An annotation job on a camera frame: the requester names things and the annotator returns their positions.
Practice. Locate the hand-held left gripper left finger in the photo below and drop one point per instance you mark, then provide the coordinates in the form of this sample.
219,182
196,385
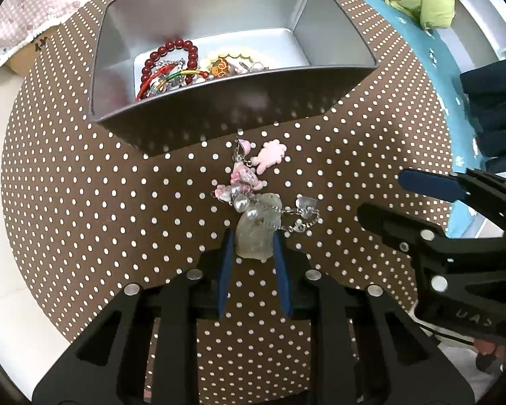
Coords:
224,270

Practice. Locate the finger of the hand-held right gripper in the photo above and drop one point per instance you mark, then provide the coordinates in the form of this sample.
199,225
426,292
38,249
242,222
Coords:
430,183
392,223

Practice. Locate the pink cloud charm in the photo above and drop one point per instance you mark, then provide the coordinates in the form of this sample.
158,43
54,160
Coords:
270,156

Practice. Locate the clear stone pendant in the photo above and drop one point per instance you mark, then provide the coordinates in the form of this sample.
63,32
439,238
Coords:
257,228

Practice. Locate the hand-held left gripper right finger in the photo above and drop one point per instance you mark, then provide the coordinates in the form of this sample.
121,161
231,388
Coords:
281,270

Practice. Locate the brown polka dot tablecloth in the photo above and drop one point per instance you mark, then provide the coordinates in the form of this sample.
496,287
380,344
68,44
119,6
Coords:
88,177

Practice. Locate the orange bead charm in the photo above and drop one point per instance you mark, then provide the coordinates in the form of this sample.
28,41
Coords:
219,68

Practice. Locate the dark navy hanging garment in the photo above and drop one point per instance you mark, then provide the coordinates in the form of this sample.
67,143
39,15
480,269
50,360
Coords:
497,105

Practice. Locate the silver metal tin box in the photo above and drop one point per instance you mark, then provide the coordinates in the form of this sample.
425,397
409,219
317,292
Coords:
194,4

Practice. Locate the pale green bunk bed frame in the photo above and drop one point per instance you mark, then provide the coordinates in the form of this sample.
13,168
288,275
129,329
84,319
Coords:
480,21

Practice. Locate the cardboard box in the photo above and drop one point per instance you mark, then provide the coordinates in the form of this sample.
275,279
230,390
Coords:
23,57

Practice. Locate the person's right hand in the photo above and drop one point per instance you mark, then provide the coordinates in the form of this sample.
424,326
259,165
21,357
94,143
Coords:
487,348

